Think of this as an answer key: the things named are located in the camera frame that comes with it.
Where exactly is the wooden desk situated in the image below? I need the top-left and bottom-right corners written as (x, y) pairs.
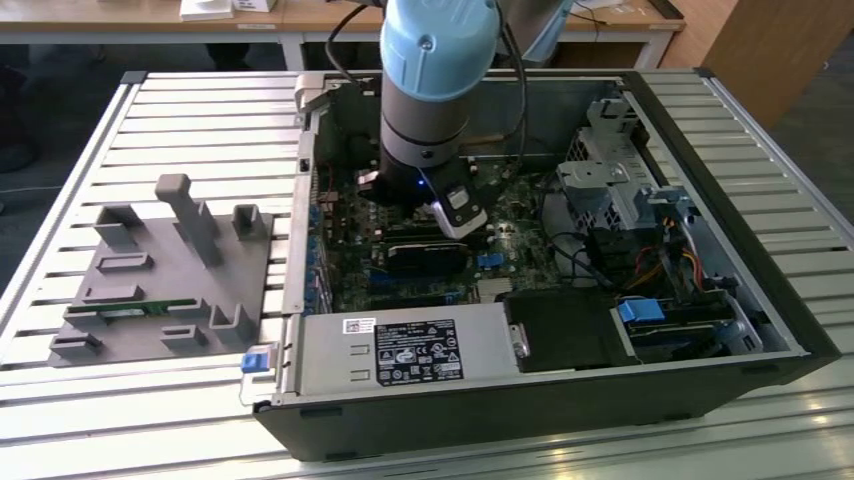
top-left (0, 0), bottom-right (688, 72)

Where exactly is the black plastic shroud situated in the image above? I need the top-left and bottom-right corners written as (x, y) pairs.
top-left (502, 288), bottom-right (635, 374)

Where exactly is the graphics card with barcode label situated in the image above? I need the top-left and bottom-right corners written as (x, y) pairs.
top-left (384, 238), bottom-right (468, 277)

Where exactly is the yellow power wire bundle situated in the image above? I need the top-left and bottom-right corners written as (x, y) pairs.
top-left (623, 239), bottom-right (708, 296)

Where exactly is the black grey PC case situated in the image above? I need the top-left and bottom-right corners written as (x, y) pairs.
top-left (249, 68), bottom-right (843, 464)

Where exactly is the green RAM stick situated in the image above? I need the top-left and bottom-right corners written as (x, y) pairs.
top-left (97, 298), bottom-right (201, 319)

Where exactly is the white cardboard box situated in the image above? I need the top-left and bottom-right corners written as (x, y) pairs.
top-left (177, 0), bottom-right (236, 22)

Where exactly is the black power supply label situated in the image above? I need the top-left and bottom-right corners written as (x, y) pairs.
top-left (372, 319), bottom-right (464, 388)

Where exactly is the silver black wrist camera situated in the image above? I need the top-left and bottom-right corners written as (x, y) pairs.
top-left (425, 159), bottom-right (492, 241)

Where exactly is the blue disk carrier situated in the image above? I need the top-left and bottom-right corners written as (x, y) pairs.
top-left (616, 298), bottom-right (667, 327)

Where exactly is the green motherboard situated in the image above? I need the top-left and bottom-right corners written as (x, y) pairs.
top-left (312, 152), bottom-right (605, 314)

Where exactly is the grey parts rack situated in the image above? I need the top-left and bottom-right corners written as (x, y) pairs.
top-left (47, 173), bottom-right (278, 370)

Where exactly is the silver power supply unit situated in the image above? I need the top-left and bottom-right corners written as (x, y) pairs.
top-left (292, 302), bottom-right (528, 397)

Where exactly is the silver finned heatsink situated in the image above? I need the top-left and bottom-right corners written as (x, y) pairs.
top-left (477, 278), bottom-right (514, 301)

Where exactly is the wooden cabinet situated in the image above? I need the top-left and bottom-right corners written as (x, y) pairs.
top-left (659, 0), bottom-right (854, 132)

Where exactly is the grey case handle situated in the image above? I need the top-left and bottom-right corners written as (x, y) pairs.
top-left (292, 74), bottom-right (333, 114)

